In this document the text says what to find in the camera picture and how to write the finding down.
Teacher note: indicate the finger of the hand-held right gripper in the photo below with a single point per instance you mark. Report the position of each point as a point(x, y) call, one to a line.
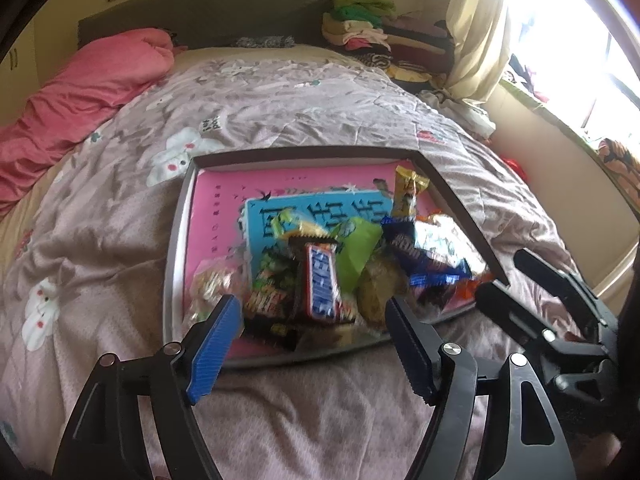
point(570, 282)
point(520, 315)

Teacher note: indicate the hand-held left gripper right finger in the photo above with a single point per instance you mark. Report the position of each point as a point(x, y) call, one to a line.
point(410, 355)

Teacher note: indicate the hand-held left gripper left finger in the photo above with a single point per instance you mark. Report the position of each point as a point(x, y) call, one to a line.
point(215, 345)

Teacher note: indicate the orange snack packet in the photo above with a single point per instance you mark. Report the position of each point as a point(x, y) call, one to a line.
point(475, 290)

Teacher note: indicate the clear candy bag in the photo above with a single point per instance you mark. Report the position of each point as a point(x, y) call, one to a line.
point(210, 285)

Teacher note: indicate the black and green snack packet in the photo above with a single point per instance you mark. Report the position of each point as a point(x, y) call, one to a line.
point(270, 300)

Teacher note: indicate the clear bag with cake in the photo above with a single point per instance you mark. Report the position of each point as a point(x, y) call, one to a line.
point(375, 290)

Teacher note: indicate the shallow cardboard box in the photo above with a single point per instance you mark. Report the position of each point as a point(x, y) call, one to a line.
point(172, 260)

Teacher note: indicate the blue cookie packet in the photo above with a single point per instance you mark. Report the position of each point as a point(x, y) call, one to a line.
point(415, 260)

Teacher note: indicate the brown chocolate bar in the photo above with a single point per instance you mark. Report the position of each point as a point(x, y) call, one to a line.
point(322, 285)

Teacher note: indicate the light green snack packet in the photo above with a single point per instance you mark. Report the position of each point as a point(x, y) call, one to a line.
point(360, 250)

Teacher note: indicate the yellow and brown snack packet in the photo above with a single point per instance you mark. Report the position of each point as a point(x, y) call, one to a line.
point(310, 232)

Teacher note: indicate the red plastic bag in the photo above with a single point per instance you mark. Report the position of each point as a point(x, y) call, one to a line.
point(512, 165)

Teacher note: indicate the orange floral cushion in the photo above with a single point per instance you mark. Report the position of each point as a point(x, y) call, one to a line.
point(620, 160)

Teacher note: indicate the white cloth bundle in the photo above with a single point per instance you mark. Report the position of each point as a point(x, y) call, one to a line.
point(470, 110)

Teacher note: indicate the clothes on windowsill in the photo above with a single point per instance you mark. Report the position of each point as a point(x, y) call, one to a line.
point(525, 77)

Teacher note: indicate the floral lilac bed blanket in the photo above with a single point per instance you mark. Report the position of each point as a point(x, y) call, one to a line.
point(300, 90)

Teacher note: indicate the cream curtain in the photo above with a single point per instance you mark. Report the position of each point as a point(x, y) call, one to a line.
point(475, 25)

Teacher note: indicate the pile of folded clothes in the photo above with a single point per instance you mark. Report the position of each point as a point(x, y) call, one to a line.
point(415, 40)

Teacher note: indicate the pink quilt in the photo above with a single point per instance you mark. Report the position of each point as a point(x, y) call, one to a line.
point(90, 80)

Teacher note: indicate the dark patterned pillow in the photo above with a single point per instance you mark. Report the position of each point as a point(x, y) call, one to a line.
point(265, 41)

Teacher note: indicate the grey bed headboard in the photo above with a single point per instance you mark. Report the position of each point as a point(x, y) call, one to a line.
point(210, 15)

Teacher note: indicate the cream wardrobe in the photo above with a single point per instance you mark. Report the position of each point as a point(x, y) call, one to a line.
point(20, 75)

